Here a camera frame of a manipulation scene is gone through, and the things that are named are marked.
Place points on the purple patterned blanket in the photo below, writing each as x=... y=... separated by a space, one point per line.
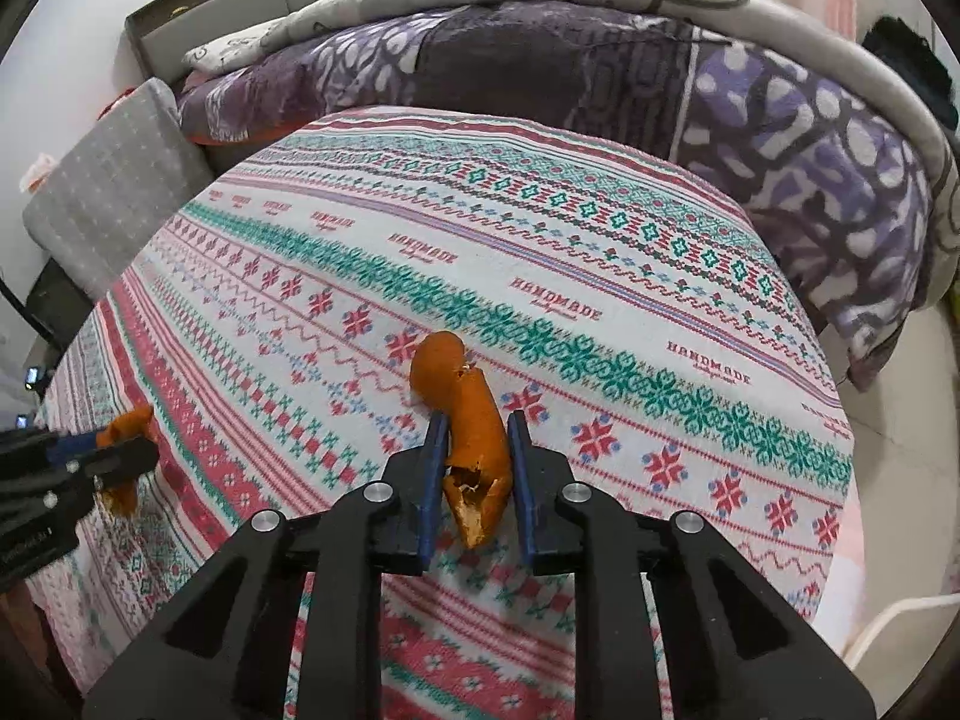
x=600 y=75

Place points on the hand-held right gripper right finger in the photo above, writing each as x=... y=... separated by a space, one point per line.
x=521 y=487

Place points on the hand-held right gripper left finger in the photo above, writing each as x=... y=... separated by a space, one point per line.
x=433 y=480

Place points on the white plastic bin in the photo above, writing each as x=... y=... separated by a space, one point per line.
x=900 y=611

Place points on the striped patterned bed sheet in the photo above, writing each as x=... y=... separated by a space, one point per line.
x=525 y=277

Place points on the grey dotted cushion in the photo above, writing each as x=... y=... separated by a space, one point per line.
x=112 y=180

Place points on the small orange peel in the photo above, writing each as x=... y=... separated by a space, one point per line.
x=127 y=426

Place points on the grey bed headboard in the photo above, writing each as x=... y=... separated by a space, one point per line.
x=225 y=0

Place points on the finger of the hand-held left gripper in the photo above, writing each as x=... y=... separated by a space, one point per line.
x=120 y=457
x=67 y=446

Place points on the large orange peel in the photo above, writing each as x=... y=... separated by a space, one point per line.
x=472 y=420

